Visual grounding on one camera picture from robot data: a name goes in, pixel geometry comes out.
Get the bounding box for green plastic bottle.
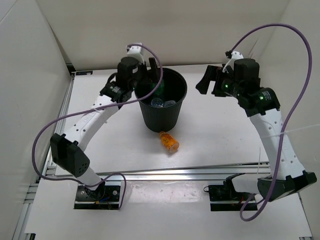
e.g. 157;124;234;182
147;77;166;97

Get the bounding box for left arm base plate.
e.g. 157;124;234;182
73;181;122;210

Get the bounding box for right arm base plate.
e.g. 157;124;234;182
203;185;249;212

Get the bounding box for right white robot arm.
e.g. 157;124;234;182
195;59;317;202

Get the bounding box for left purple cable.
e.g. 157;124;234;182
32;43;165;210

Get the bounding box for black plastic bin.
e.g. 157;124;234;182
139;67;188;133

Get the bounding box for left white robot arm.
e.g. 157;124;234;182
50;56;159;201

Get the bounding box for aluminium frame rail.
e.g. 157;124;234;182
21;65;312;240

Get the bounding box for white cable tie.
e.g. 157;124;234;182
260;123;320;140

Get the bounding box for clear bottle red label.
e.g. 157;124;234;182
163;100;176;107

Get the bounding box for clear bottle blue label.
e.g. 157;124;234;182
150;97;165;108

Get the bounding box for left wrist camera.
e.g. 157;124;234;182
126;42;145;64

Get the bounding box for orange plastic bottle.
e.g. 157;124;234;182
159;131;180;153

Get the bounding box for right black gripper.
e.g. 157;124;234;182
195;65;243;99

